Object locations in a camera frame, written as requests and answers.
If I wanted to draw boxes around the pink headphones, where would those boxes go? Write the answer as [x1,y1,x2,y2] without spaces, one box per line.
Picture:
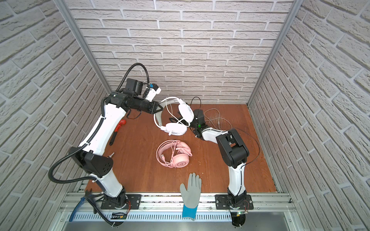
[156,140,192,168]

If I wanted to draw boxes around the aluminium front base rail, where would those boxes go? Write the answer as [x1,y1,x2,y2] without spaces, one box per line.
[49,192,303,231]

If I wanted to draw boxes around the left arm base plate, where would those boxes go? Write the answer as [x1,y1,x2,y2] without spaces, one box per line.
[101,193,142,210]

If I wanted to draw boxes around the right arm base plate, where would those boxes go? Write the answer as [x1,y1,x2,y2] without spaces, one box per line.
[215,194,254,210]

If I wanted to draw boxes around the grey white headphone cable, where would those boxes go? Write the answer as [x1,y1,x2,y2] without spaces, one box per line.
[184,108,233,131]

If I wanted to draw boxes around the black corrugated cable conduit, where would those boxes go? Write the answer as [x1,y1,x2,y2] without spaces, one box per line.
[47,63,150,184]

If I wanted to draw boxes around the aluminium corner post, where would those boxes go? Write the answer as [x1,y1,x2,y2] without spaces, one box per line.
[54,1,111,109]
[246,0,304,107]

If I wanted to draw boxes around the aluminium corner post left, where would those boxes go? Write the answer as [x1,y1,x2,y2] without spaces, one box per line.
[54,1,111,109]

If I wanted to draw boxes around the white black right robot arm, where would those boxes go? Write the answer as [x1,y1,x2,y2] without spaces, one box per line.
[190,109,250,207]

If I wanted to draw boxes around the blue cable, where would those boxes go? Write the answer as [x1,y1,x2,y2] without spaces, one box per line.
[68,197,86,222]

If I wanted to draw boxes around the red black pipe wrench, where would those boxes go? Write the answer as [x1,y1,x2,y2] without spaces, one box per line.
[109,119,127,146]

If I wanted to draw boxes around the aluminium corner post right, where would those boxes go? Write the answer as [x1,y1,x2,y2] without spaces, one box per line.
[246,0,304,107]

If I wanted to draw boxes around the white headphones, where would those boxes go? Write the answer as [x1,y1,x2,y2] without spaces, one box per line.
[153,97,194,136]

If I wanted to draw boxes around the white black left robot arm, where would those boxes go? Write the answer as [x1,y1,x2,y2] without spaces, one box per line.
[72,90,161,198]

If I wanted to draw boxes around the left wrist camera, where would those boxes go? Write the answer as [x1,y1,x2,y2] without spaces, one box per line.
[123,79,161,102]

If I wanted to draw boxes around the grey blue work glove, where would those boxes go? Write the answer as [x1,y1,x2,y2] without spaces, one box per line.
[180,173,202,220]

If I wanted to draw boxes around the pink headphone cable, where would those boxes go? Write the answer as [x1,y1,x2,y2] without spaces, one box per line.
[160,141,186,165]

